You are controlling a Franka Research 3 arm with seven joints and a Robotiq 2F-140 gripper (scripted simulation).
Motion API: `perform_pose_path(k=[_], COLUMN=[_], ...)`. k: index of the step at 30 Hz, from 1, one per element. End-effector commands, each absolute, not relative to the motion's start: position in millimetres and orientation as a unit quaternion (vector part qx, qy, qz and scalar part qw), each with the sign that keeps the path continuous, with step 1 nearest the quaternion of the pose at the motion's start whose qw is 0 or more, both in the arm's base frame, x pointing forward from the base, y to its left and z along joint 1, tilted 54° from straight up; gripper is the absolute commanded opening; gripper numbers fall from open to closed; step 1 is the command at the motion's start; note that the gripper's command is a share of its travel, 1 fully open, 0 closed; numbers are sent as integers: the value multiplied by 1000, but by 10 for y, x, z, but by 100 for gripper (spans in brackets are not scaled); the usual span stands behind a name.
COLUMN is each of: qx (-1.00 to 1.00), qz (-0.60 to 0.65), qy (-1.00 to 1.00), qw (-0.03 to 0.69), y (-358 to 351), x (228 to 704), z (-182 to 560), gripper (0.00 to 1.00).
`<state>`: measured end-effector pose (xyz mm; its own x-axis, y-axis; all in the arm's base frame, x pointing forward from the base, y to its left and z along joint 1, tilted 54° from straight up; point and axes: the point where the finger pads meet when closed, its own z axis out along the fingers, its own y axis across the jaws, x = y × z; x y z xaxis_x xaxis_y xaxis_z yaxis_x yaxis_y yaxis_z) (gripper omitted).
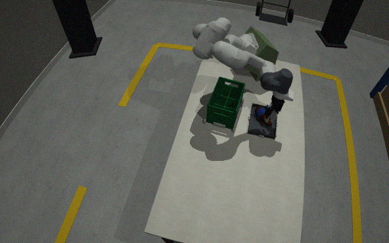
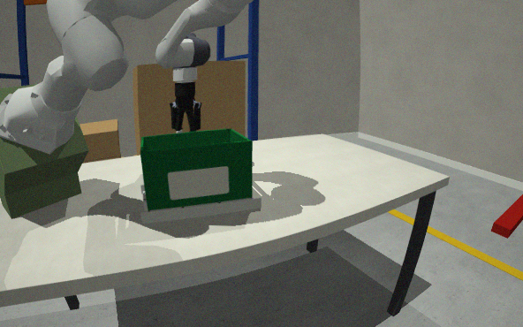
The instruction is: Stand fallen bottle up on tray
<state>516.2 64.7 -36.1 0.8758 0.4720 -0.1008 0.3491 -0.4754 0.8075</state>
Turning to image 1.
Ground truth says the green crate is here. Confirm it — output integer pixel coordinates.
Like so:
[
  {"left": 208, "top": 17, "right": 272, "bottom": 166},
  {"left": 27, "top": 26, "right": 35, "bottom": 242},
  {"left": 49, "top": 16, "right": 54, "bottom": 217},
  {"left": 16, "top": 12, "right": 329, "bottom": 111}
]
[{"left": 206, "top": 77, "right": 245, "bottom": 129}]

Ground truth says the brown bottle with blue label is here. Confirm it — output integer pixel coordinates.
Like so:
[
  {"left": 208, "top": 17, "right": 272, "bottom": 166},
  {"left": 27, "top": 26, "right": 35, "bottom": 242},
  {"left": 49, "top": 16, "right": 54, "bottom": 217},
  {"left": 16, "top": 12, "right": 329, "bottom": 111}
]
[{"left": 255, "top": 106, "right": 272, "bottom": 127}]

